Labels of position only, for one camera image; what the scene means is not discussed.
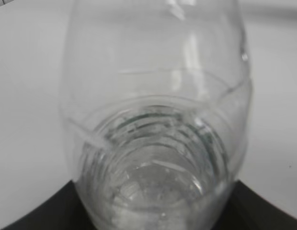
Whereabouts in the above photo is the clear water bottle green label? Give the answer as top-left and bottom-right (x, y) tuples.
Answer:
(59, 0), (252, 230)

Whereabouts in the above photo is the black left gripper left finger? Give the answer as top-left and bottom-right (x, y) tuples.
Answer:
(3, 181), (95, 230)

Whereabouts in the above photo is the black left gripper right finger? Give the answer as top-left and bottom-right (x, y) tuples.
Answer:
(213, 181), (297, 230)

